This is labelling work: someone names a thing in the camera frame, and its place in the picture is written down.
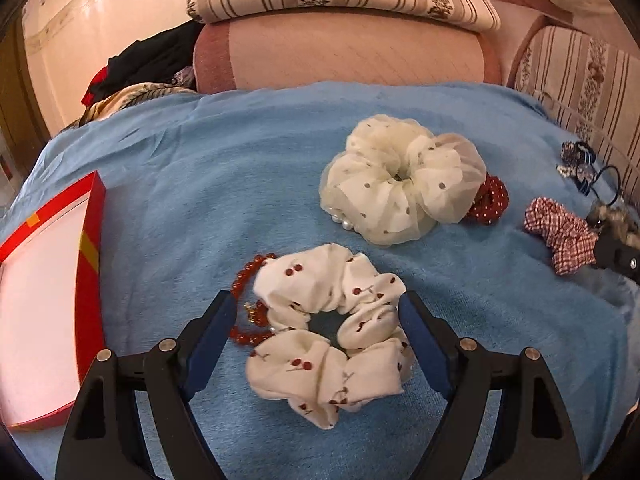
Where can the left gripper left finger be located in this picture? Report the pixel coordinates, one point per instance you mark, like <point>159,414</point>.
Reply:
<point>103,438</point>

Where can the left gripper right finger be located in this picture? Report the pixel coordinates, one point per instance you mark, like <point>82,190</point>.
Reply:
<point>533,437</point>

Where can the red plaid scrunchie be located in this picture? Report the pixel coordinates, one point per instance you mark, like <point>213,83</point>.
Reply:
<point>567,236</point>

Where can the red white dotted scrunchie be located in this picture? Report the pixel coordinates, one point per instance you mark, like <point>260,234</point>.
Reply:
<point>491,201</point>

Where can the white cherry print scrunchie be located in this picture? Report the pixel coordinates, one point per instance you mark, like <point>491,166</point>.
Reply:
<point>337,343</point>

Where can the cream dotted organza scrunchie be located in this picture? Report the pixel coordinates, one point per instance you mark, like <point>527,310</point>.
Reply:
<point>395,180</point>

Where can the brown furry scrunchie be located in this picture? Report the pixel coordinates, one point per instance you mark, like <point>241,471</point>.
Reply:
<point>614,221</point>

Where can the striped floral side cushion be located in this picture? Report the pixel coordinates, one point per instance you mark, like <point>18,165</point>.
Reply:
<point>590,88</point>

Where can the red shallow gift box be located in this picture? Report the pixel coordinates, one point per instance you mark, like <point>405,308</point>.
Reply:
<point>50,311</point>

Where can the leopard print blanket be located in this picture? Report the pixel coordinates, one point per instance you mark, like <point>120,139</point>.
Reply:
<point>125,98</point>

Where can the black red clothes pile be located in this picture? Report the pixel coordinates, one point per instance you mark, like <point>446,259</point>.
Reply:
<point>156,59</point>

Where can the pink quilted bolster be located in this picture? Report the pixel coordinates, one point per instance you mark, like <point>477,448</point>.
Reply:
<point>291,49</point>

